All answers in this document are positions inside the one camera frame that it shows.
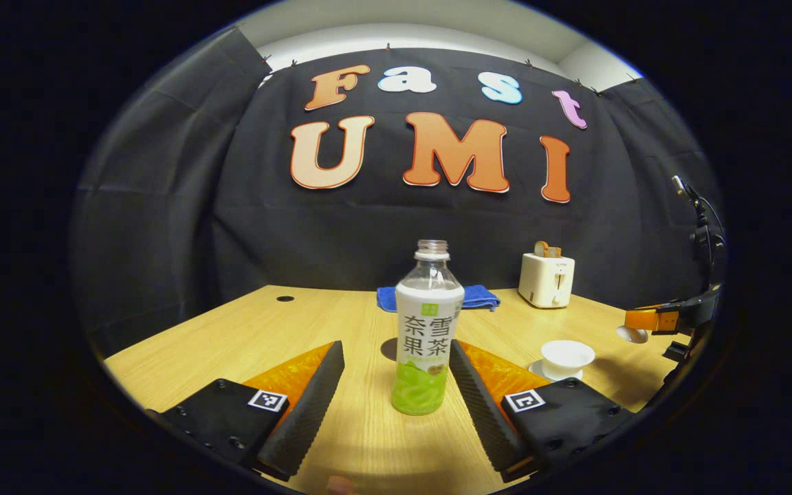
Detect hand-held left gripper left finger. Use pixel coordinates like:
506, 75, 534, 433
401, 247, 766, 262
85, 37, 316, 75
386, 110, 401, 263
145, 340, 346, 482

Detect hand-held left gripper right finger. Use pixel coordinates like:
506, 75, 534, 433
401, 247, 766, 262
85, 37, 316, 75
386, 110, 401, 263
448, 340, 634, 483

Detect white teacup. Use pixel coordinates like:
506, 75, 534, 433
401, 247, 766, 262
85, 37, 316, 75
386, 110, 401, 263
541, 340, 596, 379

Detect water bottle with green label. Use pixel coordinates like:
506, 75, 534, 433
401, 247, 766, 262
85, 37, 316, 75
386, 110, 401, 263
391, 239, 466, 416

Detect white saucer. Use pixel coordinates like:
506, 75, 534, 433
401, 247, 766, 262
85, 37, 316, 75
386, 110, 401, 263
529, 360, 584, 382

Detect white toaster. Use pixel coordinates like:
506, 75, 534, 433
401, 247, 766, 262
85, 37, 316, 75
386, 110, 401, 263
518, 252, 575, 309

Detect blue cloth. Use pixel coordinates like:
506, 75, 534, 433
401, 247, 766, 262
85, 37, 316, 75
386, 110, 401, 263
376, 285, 501, 313

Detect black backdrop cloth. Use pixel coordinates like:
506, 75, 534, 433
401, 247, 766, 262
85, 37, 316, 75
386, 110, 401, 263
73, 27, 727, 358

